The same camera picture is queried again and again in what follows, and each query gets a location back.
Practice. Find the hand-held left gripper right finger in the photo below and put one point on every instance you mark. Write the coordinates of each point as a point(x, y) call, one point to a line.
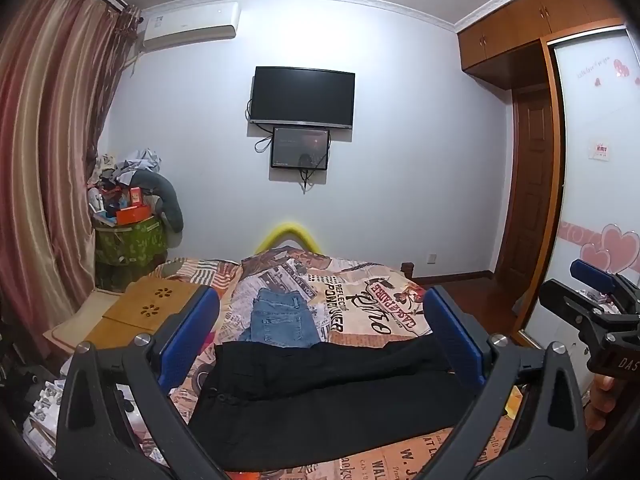
point(455, 335)

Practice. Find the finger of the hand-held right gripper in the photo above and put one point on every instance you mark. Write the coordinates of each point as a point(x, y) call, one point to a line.
point(592, 272)
point(560, 295)

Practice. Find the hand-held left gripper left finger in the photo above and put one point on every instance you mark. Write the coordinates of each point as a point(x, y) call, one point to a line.
point(202, 320)

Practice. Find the black pants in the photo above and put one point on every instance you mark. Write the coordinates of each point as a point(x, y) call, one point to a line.
point(310, 400)

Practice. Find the person's right hand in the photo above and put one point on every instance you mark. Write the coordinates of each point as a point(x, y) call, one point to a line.
point(600, 405)

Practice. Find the pink heart stickers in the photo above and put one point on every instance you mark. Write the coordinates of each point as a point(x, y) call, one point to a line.
point(615, 247)

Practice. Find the bamboo folding lap table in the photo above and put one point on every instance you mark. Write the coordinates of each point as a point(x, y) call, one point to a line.
point(150, 300)

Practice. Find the blue jeans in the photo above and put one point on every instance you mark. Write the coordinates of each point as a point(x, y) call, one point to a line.
point(280, 317)

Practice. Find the wooden bedpost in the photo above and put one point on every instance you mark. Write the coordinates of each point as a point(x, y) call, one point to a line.
point(407, 269)

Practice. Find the printed newspaper pattern blanket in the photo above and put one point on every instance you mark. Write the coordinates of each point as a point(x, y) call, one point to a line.
point(370, 300)

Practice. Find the green patterned storage box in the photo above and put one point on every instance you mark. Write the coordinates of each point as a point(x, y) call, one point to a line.
point(130, 242)

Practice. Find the brown wooden door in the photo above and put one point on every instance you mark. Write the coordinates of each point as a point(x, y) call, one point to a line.
point(525, 185)

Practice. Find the red paper note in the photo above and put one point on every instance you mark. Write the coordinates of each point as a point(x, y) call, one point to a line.
point(600, 149)

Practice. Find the yellow curved pillow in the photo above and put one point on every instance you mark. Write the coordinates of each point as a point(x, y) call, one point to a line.
point(287, 229)

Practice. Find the orange box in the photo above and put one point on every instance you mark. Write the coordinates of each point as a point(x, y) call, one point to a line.
point(132, 215)

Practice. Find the grey plush pillow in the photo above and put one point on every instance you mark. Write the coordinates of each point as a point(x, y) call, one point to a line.
point(165, 195)

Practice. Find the pile of clothes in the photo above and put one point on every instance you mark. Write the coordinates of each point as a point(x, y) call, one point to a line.
point(130, 165)

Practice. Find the striped pink curtain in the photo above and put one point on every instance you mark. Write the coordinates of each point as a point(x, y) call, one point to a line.
point(50, 160)

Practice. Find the wooden overhead cabinets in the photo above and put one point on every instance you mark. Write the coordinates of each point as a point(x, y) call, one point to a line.
point(510, 35)

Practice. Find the white air conditioner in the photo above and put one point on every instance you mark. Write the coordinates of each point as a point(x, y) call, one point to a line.
point(190, 25)

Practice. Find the small wall monitor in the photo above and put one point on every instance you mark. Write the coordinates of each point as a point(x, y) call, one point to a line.
point(299, 147)

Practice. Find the black wall television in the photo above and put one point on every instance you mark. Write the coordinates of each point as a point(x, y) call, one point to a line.
point(302, 96)

